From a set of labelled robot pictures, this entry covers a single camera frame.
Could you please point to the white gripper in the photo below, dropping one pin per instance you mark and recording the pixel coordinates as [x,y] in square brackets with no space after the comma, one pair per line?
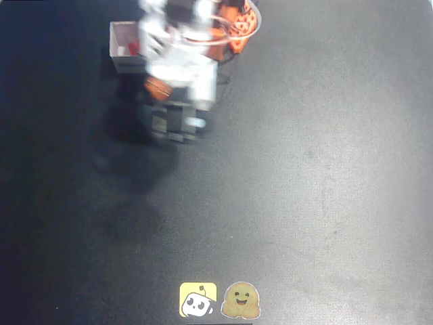
[176,120]

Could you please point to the white and orange robot arm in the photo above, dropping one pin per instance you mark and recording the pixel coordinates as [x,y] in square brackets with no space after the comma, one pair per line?
[216,30]

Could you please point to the white open box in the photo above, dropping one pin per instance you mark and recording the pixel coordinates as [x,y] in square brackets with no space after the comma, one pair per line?
[123,44]

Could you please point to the dark grey table mat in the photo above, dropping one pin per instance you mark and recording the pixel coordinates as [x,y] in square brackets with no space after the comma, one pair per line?
[304,169]

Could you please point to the yellow robot face sticker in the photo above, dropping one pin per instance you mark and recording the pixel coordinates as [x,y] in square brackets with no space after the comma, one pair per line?
[198,299]

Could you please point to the hugging face emoji sticker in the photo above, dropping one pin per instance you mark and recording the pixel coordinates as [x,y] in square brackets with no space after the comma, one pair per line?
[241,300]

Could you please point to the black wrist camera block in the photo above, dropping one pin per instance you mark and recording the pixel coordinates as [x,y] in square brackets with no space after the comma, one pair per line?
[177,122]

